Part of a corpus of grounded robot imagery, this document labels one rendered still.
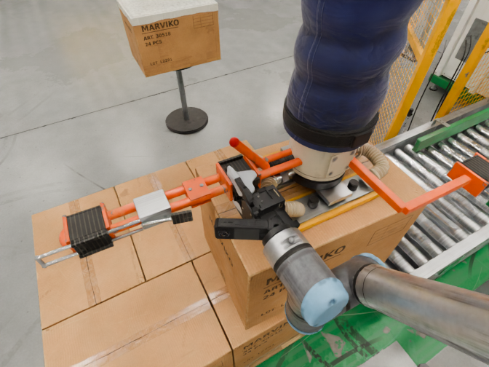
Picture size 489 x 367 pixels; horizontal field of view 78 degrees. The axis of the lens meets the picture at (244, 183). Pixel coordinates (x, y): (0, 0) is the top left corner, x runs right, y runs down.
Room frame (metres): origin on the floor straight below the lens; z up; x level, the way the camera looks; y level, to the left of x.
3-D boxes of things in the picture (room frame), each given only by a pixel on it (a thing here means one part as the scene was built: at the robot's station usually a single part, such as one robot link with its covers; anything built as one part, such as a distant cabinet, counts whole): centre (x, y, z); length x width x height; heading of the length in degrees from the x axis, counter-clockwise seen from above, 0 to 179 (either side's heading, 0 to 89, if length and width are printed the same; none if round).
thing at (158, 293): (0.72, 0.28, 0.34); 1.20 x 1.00 x 0.40; 118
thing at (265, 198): (0.39, -0.05, 1.20); 0.12 x 0.09 x 0.08; 28
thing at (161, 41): (2.35, 0.54, 0.82); 0.60 x 0.40 x 0.40; 118
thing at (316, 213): (0.54, -0.25, 1.09); 0.34 x 0.10 x 0.05; 117
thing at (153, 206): (0.42, 0.21, 1.20); 0.07 x 0.07 x 0.04; 27
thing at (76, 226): (0.36, 0.33, 1.21); 0.08 x 0.07 x 0.05; 117
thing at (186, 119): (2.35, 0.54, 0.31); 0.40 x 0.40 x 0.62
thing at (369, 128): (0.63, -0.21, 1.31); 0.23 x 0.23 x 0.04
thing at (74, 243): (0.34, 0.26, 1.21); 0.31 x 0.03 x 0.05; 117
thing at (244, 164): (0.51, 0.02, 1.20); 0.10 x 0.08 x 0.06; 27
